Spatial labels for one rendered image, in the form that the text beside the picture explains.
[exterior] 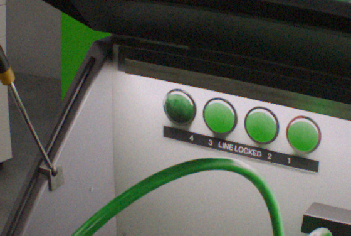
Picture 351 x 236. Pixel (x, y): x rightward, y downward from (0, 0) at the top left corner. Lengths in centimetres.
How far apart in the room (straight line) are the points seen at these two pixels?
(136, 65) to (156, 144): 12
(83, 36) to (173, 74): 284
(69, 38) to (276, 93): 300
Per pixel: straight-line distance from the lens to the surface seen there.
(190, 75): 89
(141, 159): 101
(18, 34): 577
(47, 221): 94
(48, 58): 563
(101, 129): 100
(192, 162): 69
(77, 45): 377
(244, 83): 86
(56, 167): 92
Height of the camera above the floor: 170
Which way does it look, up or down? 20 degrees down
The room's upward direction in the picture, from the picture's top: 1 degrees clockwise
